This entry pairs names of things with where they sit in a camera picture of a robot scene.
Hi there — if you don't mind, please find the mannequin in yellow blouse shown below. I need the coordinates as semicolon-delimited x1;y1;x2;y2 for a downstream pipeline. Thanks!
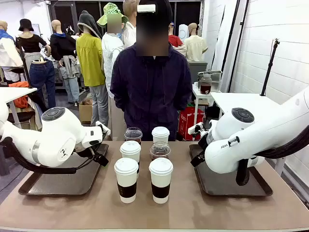
76;10;109;127

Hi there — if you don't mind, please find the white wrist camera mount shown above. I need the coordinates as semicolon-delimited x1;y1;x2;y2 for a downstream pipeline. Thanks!
95;120;111;136
187;122;204;135

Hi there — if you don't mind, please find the glass jar with dark liquid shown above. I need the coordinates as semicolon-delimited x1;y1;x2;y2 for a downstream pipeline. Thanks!
199;74;213;95

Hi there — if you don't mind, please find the mannequin in black jacket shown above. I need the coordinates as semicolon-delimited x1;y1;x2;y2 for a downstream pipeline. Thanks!
50;19;81;104

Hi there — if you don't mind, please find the black tripod stand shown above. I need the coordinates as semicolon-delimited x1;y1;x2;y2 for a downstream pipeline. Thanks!
260;38;281;97

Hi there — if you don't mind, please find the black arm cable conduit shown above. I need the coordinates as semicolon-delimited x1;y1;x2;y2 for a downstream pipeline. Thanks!
236;125;309;186
0;136;78;175

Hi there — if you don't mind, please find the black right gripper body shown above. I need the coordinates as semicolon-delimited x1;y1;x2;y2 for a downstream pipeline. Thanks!
197;134;213;152

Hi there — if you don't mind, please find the grey bin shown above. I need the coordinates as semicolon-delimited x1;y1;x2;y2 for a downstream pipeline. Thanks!
187;61;208;84

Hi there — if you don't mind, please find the red shopping bag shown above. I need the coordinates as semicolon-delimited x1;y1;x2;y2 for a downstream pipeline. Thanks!
178;107;205;142

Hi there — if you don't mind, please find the person in white shirt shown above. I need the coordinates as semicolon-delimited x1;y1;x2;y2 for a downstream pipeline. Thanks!
96;2;128;142

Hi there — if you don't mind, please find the small white side table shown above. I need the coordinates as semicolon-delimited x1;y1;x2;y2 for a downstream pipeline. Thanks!
192;82;222;126

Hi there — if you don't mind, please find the blue jeans half mannequin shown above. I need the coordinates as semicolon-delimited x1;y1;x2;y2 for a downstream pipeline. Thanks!
28;57;56;109

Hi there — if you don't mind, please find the mannequin with black bucket hat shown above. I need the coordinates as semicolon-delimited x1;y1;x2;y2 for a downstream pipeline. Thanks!
14;18;52;73

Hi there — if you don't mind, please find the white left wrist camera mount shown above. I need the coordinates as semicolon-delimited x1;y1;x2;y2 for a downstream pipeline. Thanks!
95;120;111;136

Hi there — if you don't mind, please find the metal container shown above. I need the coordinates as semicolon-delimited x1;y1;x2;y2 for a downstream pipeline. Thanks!
197;70;223;84

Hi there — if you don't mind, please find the mannequin in white coat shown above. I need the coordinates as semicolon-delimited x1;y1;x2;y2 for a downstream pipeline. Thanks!
0;20;24;84

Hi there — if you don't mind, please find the white work table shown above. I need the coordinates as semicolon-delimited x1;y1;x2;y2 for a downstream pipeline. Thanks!
0;87;38;130

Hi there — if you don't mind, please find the mannequin in cream shirt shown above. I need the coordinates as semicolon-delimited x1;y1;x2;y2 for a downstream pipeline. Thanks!
183;22;209;62

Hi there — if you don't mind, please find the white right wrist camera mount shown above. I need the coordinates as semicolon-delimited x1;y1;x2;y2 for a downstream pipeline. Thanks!
187;122;204;135

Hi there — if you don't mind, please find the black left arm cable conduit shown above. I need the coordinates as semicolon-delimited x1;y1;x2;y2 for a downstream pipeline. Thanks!
0;136;78;175

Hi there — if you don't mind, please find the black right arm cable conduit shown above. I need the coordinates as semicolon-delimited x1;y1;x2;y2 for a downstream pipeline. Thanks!
236;125;309;186

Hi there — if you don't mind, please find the black stand pole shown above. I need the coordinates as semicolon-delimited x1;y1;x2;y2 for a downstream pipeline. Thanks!
221;0;241;73
228;0;249;92

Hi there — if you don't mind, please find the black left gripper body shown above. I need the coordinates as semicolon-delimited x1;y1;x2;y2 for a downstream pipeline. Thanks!
76;145;100;159

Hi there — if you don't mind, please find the clear dome-lid iced coffee cup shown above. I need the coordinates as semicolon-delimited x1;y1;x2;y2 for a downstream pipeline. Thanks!
124;127;143;145
149;142;171;162

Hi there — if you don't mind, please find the person in navy jacket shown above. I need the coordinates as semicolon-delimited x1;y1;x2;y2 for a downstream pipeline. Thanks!
110;0;193;142

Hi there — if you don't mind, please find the orange cloth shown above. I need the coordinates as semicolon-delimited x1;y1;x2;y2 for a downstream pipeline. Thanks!
9;81;30;109

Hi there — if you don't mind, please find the tall mannequin in white shirt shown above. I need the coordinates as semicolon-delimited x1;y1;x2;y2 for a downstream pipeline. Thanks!
122;0;140;49

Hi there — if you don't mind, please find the cardboard box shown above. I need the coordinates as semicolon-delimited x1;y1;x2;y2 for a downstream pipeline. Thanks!
78;98;93;125

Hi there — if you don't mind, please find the brown plastic serving tray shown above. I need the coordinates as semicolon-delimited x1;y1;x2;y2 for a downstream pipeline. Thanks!
189;144;274;198
18;143;110;196

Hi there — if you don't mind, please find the white paper coffee cup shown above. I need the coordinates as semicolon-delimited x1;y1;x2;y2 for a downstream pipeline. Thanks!
148;157;174;204
113;157;140;204
151;126;170;145
119;140;142;179

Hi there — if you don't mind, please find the white head-mounted device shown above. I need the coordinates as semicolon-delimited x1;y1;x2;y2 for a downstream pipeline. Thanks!
137;4;156;13

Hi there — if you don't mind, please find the mannequin in red shirt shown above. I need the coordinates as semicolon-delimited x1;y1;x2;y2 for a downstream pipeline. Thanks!
168;21;187;57

